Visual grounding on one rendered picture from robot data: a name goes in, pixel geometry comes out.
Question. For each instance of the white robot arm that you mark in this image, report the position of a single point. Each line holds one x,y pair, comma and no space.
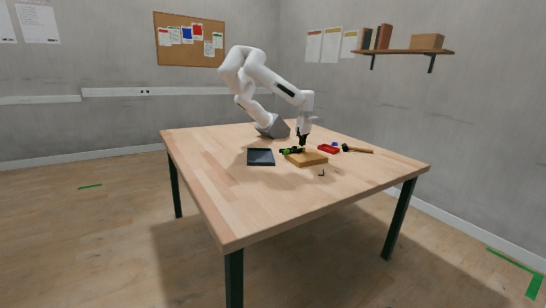
241,84

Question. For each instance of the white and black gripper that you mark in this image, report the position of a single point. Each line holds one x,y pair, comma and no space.
303,128

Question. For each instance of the light wooden board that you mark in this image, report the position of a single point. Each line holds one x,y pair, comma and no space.
307,158

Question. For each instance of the red open tray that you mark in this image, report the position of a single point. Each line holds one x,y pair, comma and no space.
328,148

